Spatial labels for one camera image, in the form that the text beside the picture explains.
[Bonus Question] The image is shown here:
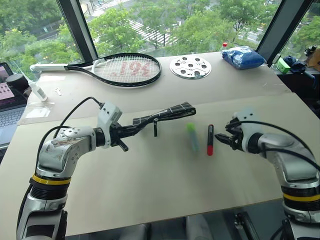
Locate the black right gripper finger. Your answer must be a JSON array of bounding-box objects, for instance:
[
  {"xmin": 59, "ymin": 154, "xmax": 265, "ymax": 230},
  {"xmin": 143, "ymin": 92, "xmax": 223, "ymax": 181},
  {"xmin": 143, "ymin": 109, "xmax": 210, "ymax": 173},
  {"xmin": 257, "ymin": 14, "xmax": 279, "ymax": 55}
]
[
  {"xmin": 224, "ymin": 119, "xmax": 242, "ymax": 134},
  {"xmin": 214, "ymin": 133, "xmax": 236, "ymax": 146}
]

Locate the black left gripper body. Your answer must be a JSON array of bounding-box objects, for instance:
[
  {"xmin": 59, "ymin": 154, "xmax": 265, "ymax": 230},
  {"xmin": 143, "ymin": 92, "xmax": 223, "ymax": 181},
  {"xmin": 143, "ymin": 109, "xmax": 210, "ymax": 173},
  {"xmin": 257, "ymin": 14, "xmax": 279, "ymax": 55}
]
[{"xmin": 109, "ymin": 121, "xmax": 126, "ymax": 148}]

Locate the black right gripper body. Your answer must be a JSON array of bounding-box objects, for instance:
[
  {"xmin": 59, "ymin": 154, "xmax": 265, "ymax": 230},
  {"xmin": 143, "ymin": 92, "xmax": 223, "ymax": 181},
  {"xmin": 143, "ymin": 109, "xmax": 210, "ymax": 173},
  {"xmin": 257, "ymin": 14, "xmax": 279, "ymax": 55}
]
[{"xmin": 230, "ymin": 124, "xmax": 245, "ymax": 151}]

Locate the red marker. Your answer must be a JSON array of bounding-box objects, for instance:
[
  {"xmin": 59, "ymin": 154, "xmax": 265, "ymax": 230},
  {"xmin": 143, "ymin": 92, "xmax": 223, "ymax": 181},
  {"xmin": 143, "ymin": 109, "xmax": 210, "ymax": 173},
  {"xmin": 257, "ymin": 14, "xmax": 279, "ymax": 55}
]
[{"xmin": 206, "ymin": 123, "xmax": 215, "ymax": 157}]

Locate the green highlighter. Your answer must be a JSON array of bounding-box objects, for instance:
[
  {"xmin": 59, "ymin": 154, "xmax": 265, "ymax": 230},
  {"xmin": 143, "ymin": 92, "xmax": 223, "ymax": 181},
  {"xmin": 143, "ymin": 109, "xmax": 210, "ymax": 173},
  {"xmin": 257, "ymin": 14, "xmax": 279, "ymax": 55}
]
[{"xmin": 185, "ymin": 122, "xmax": 201, "ymax": 152}]

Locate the black white tennis racket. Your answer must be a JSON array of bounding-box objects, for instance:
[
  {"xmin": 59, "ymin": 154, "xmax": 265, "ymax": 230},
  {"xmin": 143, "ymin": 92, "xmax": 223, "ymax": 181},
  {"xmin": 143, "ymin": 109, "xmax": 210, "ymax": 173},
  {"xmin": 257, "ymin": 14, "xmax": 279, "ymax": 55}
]
[{"xmin": 29, "ymin": 52, "xmax": 162, "ymax": 89}]

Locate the blue plastic bag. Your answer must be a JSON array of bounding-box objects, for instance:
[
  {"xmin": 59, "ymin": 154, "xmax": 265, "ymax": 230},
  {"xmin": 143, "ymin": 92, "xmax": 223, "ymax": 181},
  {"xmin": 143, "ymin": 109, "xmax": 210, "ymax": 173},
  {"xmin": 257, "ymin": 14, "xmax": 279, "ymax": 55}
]
[{"xmin": 220, "ymin": 46, "xmax": 267, "ymax": 71}]

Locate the round metal disc with holes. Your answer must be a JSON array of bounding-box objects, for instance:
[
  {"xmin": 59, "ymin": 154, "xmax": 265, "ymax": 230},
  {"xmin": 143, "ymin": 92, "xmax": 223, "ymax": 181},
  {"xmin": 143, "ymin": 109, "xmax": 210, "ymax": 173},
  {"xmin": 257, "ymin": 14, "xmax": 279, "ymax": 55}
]
[{"xmin": 169, "ymin": 55, "xmax": 213, "ymax": 80}]

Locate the green box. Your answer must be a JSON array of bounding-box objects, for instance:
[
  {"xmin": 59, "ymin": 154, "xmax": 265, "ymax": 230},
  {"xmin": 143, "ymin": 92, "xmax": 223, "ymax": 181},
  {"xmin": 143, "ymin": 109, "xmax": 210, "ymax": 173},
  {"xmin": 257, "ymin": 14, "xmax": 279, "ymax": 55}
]
[{"xmin": 277, "ymin": 56, "xmax": 292, "ymax": 74}]

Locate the clear plastic sleeve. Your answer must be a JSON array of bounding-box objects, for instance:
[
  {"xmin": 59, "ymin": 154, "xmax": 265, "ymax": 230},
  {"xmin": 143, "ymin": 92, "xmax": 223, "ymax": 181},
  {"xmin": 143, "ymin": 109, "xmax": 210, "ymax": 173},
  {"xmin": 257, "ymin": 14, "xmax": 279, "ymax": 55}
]
[{"xmin": 24, "ymin": 100, "xmax": 55, "ymax": 119}]

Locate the dark blue umbrella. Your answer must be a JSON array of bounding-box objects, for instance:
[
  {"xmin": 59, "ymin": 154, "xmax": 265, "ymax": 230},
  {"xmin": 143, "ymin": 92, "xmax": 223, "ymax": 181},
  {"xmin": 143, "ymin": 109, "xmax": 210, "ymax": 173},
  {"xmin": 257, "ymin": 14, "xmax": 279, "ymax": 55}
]
[{"xmin": 282, "ymin": 55, "xmax": 316, "ymax": 81}]

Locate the white glue bottle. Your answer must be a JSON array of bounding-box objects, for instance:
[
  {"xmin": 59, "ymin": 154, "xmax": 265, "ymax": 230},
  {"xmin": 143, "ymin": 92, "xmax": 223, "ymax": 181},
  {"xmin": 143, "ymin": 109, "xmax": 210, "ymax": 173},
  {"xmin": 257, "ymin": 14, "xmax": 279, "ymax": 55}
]
[{"xmin": 18, "ymin": 65, "xmax": 49, "ymax": 102}]

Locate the brown cardboard box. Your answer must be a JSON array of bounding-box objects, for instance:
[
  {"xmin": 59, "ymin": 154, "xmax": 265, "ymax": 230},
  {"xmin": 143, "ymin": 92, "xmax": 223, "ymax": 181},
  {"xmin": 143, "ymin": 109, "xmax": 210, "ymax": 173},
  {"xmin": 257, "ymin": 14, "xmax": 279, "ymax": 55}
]
[{"xmin": 306, "ymin": 46, "xmax": 320, "ymax": 68}]

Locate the grey laptop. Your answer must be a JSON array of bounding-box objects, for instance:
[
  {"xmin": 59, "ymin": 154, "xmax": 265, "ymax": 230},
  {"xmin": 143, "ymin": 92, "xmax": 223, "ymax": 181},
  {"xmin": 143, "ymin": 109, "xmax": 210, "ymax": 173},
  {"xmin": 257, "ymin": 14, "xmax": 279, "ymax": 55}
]
[{"xmin": 0, "ymin": 62, "xmax": 29, "ymax": 149}]

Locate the black round speaker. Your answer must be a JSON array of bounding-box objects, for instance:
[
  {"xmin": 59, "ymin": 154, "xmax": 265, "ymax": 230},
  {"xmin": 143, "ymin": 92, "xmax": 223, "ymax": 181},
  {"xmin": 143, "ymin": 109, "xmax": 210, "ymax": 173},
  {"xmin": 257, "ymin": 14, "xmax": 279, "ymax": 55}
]
[{"xmin": 5, "ymin": 73, "xmax": 29, "ymax": 89}]

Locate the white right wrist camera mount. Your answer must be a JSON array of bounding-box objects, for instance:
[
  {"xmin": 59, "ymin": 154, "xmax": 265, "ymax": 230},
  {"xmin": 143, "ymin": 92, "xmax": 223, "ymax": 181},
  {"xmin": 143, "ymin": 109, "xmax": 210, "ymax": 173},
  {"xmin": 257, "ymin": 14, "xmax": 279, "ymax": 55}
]
[{"xmin": 231, "ymin": 107, "xmax": 264, "ymax": 154}]

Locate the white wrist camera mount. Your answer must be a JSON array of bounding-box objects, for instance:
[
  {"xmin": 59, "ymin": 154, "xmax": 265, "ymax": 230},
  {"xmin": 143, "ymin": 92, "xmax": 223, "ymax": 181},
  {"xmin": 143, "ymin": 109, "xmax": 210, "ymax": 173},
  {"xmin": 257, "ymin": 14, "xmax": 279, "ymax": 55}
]
[
  {"xmin": 231, "ymin": 107, "xmax": 264, "ymax": 154},
  {"xmin": 96, "ymin": 101, "xmax": 124, "ymax": 150}
]

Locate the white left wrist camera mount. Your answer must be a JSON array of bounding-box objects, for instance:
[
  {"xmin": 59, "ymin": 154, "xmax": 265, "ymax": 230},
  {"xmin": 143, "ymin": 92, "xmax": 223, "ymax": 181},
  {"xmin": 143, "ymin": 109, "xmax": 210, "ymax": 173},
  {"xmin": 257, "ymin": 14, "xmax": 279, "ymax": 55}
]
[{"xmin": 96, "ymin": 101, "xmax": 124, "ymax": 150}]

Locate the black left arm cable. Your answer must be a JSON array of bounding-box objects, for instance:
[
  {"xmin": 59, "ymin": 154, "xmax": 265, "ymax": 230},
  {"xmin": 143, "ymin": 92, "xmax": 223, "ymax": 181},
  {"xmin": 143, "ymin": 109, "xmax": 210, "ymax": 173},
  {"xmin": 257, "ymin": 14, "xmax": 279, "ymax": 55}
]
[{"xmin": 36, "ymin": 96, "xmax": 105, "ymax": 163}]

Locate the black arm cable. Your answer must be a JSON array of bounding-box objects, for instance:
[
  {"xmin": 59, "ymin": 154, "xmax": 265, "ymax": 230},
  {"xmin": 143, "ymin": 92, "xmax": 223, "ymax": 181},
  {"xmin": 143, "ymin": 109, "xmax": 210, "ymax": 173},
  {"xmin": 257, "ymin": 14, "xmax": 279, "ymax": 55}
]
[
  {"xmin": 239, "ymin": 120, "xmax": 320, "ymax": 174},
  {"xmin": 36, "ymin": 96, "xmax": 105, "ymax": 163}
]

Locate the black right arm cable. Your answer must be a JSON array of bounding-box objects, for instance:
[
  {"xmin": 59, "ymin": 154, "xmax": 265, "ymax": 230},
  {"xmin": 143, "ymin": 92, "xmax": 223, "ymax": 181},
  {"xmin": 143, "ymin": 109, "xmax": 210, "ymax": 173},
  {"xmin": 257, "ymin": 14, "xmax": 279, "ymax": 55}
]
[{"xmin": 239, "ymin": 120, "xmax": 320, "ymax": 174}]

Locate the black metal bracket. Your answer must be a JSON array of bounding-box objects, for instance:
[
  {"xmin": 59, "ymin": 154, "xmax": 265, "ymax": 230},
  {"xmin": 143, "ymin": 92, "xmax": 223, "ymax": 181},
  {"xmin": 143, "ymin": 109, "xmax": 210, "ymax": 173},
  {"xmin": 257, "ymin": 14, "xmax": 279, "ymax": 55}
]
[{"xmin": 234, "ymin": 211, "xmax": 261, "ymax": 240}]

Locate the black window frame post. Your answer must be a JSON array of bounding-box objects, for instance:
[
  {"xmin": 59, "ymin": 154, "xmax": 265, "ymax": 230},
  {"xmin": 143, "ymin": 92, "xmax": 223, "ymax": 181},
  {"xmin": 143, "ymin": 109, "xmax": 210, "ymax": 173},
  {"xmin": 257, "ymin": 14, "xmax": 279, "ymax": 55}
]
[
  {"xmin": 255, "ymin": 0, "xmax": 315, "ymax": 68},
  {"xmin": 55, "ymin": 0, "xmax": 100, "ymax": 65}
]

